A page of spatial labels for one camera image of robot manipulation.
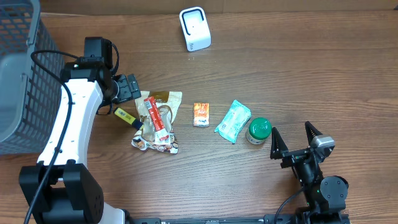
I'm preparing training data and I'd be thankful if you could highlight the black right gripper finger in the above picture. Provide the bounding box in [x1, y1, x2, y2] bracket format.
[270, 127, 289, 159]
[305, 121, 322, 144]

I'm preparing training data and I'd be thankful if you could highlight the green lid jar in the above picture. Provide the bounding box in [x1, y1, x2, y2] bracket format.
[246, 118, 272, 144]

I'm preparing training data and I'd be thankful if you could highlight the yellow highlighter marker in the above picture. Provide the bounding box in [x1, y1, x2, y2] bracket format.
[114, 107, 144, 130]

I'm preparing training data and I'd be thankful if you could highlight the brown snack bag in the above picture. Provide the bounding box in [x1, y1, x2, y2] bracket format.
[131, 91, 182, 154]

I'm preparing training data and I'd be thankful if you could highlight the teal wet wipes pack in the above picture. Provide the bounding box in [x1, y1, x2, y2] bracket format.
[215, 100, 251, 144]

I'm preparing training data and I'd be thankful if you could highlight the red chocolate bar wrapper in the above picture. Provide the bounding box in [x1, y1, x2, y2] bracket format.
[144, 96, 169, 144]

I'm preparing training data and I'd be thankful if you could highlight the orange tissue pack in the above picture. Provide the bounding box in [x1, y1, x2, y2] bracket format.
[193, 103, 210, 128]

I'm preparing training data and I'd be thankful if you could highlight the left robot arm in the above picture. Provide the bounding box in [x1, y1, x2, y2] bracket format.
[19, 37, 141, 223]

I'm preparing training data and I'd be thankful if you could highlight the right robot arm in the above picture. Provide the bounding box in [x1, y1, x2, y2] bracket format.
[266, 121, 350, 224]

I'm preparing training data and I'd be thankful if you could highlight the white barcode scanner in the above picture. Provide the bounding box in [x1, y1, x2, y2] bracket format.
[179, 6, 211, 52]

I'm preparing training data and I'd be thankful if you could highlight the grey plastic mesh basket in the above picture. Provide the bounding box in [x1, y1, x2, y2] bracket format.
[1, 0, 65, 155]

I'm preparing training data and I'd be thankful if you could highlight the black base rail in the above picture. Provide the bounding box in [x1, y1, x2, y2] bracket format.
[125, 215, 299, 224]

